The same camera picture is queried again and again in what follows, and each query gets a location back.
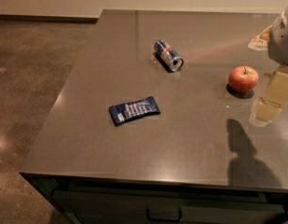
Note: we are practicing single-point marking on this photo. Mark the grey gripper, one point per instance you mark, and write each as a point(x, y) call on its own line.
point(281, 43)

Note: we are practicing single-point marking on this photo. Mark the blue silver redbull can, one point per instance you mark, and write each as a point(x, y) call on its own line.
point(168, 55)

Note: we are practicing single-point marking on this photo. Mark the red apple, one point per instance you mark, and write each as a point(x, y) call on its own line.
point(243, 78)

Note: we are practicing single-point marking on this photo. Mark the blue snack wrapper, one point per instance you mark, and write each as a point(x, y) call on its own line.
point(130, 111)

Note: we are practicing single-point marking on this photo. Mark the dark cabinet drawer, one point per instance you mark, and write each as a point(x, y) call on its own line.
point(111, 208)

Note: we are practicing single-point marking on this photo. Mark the black drawer handle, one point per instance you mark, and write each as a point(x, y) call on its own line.
point(159, 216)

